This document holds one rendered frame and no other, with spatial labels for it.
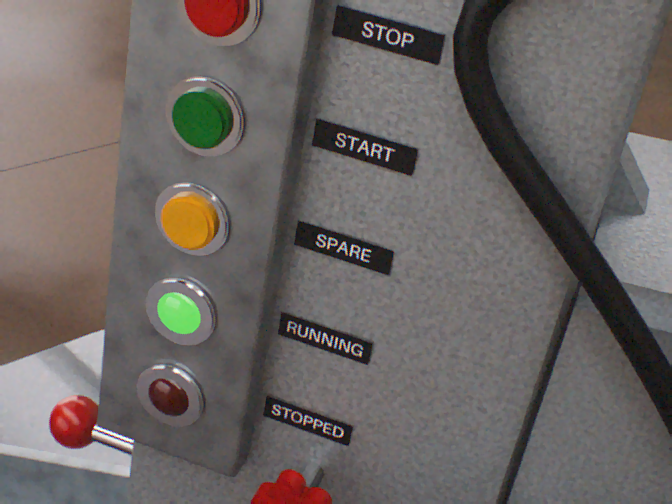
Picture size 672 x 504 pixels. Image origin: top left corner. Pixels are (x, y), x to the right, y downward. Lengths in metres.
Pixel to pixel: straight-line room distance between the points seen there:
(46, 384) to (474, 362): 0.81
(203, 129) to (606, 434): 0.23
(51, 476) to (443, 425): 0.45
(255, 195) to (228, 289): 0.05
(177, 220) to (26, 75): 3.50
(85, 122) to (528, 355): 3.24
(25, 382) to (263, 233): 0.80
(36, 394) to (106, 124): 2.49
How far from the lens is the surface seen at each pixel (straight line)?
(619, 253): 0.53
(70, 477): 0.91
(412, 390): 0.53
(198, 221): 0.50
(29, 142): 3.55
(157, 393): 0.56
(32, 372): 1.29
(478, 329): 0.51
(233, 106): 0.47
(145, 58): 0.49
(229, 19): 0.46
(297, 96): 0.46
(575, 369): 0.52
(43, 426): 1.22
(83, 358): 1.31
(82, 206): 3.22
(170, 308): 0.53
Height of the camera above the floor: 1.63
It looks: 30 degrees down
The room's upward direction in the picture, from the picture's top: 12 degrees clockwise
